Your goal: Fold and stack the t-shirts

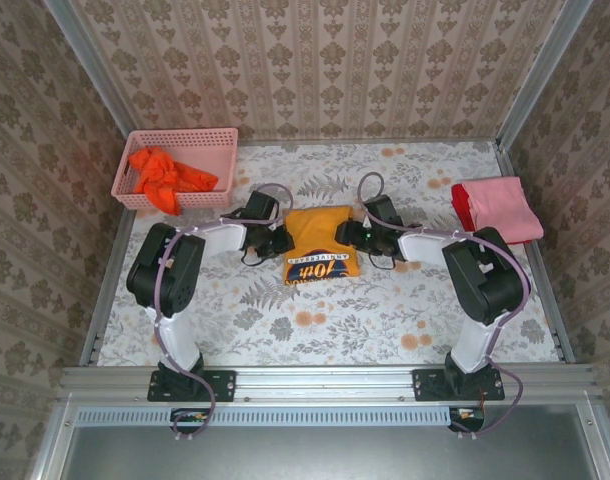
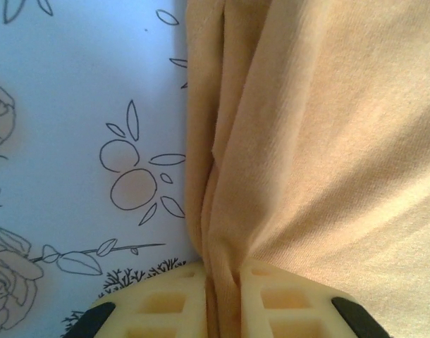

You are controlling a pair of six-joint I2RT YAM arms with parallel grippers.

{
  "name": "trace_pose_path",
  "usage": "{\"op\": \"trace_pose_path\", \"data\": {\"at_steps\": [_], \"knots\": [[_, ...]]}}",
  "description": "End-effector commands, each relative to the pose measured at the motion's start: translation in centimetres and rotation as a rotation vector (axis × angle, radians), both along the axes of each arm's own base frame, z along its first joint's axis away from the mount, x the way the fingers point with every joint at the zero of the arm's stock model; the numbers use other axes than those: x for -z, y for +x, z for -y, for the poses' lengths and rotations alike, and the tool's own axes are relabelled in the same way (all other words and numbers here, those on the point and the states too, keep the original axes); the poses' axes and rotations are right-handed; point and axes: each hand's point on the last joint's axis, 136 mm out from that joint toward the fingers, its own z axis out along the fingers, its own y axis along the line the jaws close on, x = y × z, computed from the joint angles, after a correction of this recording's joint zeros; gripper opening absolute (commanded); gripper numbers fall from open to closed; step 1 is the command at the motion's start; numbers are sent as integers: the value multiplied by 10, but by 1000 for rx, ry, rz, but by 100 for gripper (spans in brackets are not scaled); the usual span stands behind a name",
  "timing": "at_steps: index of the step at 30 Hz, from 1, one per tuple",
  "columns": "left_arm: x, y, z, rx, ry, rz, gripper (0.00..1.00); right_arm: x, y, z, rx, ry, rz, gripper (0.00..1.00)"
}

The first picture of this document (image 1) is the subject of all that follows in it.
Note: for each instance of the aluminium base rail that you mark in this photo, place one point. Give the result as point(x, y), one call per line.
point(325, 382)

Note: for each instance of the pink plastic basket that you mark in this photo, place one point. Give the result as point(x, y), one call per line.
point(210, 150)

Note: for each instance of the aluminium frame post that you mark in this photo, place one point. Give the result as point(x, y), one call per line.
point(549, 60)
point(88, 60)

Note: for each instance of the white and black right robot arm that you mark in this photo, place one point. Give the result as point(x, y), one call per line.
point(475, 340)

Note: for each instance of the aluminium rear rail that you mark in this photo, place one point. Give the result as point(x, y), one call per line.
point(335, 141)

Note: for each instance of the yellow t-shirt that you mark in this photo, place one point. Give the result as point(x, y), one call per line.
point(315, 235)

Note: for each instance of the orange-red crumpled t-shirt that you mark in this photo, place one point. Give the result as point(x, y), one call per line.
point(160, 180)

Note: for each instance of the floral table cover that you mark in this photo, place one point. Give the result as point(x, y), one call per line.
point(335, 320)

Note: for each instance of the black connector board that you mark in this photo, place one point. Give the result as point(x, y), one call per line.
point(467, 415)
point(190, 417)

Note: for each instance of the aluminium side rail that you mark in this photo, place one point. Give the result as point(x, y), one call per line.
point(507, 159)
point(91, 340)

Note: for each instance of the grey metal panel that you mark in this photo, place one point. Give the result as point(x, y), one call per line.
point(335, 450)

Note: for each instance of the pink folded t-shirt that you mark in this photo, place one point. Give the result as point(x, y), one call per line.
point(505, 210)

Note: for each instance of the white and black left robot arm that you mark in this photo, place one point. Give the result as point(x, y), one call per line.
point(180, 340)

